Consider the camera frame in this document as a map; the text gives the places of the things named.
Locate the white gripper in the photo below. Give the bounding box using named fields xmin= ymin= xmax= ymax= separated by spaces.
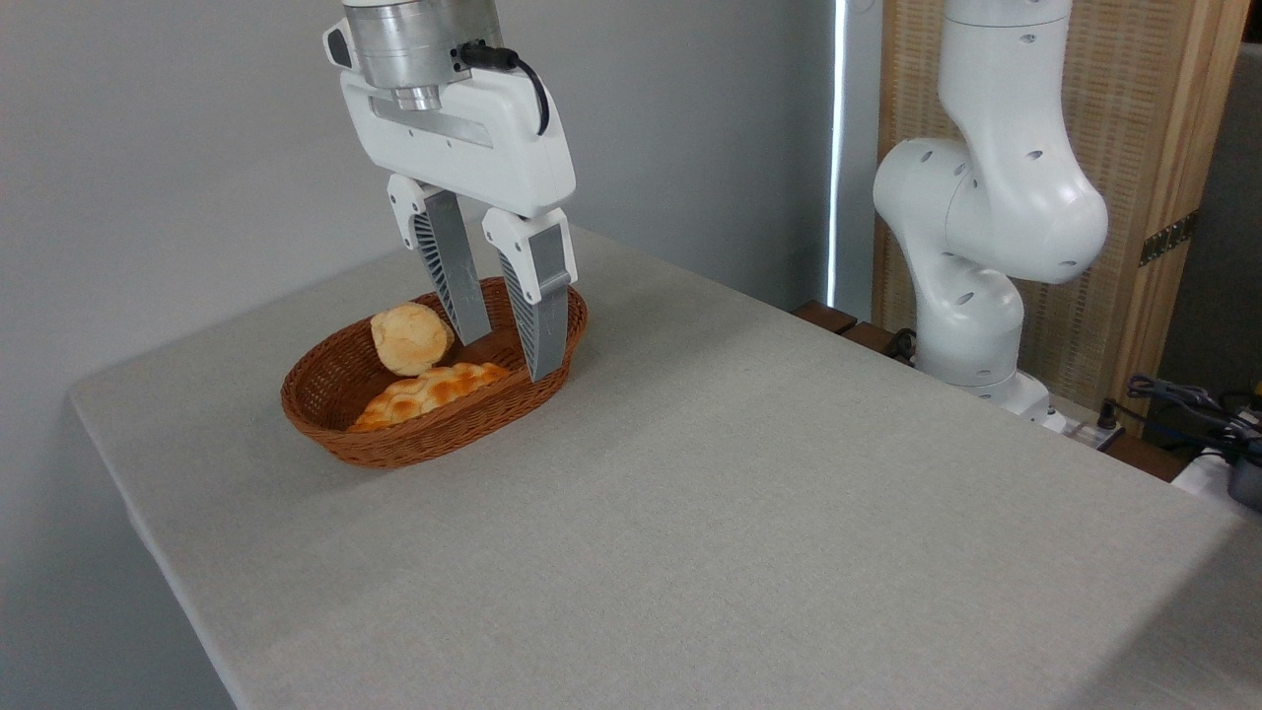
xmin=322 ymin=22 xmax=580 ymax=384

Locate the round pale bread bun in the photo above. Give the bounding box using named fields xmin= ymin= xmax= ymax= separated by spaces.
xmin=370 ymin=302 xmax=456 ymax=378

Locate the oblong golden scored bread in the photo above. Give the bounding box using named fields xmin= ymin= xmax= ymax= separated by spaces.
xmin=347 ymin=362 xmax=512 ymax=433

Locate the brown woven wicker basket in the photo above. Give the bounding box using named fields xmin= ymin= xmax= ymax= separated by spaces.
xmin=281 ymin=276 xmax=590 ymax=469

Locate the dark metal screen hinge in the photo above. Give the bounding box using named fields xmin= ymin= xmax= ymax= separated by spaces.
xmin=1139 ymin=209 xmax=1201 ymax=267

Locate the dark grey partition panel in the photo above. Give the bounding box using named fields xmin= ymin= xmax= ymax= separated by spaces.
xmin=1156 ymin=39 xmax=1262 ymax=400

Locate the white box with dark device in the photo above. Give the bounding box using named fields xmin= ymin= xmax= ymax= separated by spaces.
xmin=1171 ymin=446 xmax=1262 ymax=516

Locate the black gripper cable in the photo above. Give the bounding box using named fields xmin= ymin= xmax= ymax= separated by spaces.
xmin=458 ymin=40 xmax=551 ymax=137

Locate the black cable bundle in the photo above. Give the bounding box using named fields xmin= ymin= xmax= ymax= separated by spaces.
xmin=1097 ymin=373 xmax=1262 ymax=464

